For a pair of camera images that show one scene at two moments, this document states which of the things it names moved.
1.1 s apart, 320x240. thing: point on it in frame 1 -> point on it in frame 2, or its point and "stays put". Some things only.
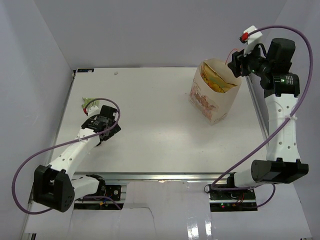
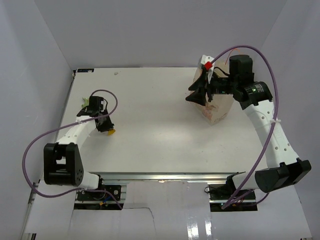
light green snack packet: x=93 y=103 stays put
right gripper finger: x=232 y=65 -> x=198 y=96
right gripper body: x=253 y=63 -> x=222 y=85
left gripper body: x=114 y=128 -> x=104 y=112
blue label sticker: x=85 y=70 stays put
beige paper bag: x=213 y=105 stays put
